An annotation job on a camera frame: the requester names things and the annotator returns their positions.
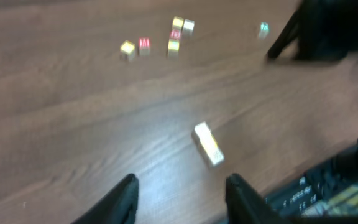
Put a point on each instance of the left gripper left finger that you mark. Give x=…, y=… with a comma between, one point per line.
x=118, y=206

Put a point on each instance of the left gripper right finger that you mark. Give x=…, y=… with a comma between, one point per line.
x=246, y=206

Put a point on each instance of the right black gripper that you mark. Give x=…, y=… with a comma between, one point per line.
x=326, y=31

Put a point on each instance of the wooden letter B block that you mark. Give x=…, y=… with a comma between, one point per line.
x=215, y=157

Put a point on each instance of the wooden letter E block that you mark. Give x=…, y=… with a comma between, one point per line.
x=201, y=132

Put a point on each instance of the yellow block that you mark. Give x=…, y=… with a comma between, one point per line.
x=127, y=50
x=173, y=48
x=210, y=146
x=177, y=23

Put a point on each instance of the green letter V block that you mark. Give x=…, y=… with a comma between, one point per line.
x=264, y=30

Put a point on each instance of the plain wooden block top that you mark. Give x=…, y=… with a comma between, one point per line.
x=188, y=27

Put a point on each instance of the yellow block top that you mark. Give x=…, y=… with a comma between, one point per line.
x=177, y=23

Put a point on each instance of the red letter C block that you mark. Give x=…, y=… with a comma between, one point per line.
x=175, y=34

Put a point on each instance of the red letter M block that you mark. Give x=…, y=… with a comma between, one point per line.
x=144, y=46

